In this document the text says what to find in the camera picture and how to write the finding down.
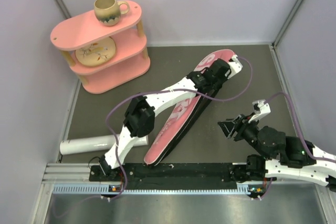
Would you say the white shuttlecock tube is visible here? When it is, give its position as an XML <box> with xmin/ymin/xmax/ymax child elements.
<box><xmin>59</xmin><ymin>134</ymin><xmax>149</xmax><ymax>156</ymax></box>

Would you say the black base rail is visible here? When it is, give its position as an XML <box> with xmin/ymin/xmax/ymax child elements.
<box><xmin>43</xmin><ymin>162</ymin><xmax>330</xmax><ymax>200</ymax></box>

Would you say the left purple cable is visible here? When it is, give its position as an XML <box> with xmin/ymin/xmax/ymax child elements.
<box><xmin>104</xmin><ymin>55</ymin><xmax>254</xmax><ymax>200</ymax></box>

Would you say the pink three-tier wooden shelf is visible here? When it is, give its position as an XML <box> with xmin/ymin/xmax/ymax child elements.
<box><xmin>50</xmin><ymin>0</ymin><xmax>151</xmax><ymax>94</ymax></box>

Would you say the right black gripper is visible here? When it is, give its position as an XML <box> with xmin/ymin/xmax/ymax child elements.
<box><xmin>216</xmin><ymin>112</ymin><xmax>271</xmax><ymax>161</ymax></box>

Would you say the pink sport racket bag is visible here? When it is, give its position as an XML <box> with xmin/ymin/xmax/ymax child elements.
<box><xmin>144</xmin><ymin>49</ymin><xmax>235</xmax><ymax>166</ymax></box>

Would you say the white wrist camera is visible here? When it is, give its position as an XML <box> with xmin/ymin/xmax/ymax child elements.
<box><xmin>248</xmin><ymin>100</ymin><xmax>271</xmax><ymax>123</ymax></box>
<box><xmin>228</xmin><ymin>55</ymin><xmax>243</xmax><ymax>79</ymax></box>

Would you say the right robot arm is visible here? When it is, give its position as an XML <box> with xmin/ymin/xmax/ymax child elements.
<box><xmin>218</xmin><ymin>115</ymin><xmax>335</xmax><ymax>191</ymax></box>

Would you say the beige ceramic mug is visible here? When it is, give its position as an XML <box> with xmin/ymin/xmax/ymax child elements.
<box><xmin>93</xmin><ymin>0</ymin><xmax>130</xmax><ymax>26</ymax></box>

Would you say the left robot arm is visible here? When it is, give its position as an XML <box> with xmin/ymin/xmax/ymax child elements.
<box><xmin>99</xmin><ymin>58</ymin><xmax>233</xmax><ymax>180</ymax></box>

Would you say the cream floral plate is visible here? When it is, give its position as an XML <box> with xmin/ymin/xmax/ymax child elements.
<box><xmin>75</xmin><ymin>37</ymin><xmax>117</xmax><ymax>67</ymax></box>

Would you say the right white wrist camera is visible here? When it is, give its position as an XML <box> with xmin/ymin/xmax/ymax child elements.
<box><xmin>248</xmin><ymin>100</ymin><xmax>271</xmax><ymax>123</ymax></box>

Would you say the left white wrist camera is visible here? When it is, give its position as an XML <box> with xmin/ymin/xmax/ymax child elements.
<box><xmin>228</xmin><ymin>55</ymin><xmax>243</xmax><ymax>79</ymax></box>

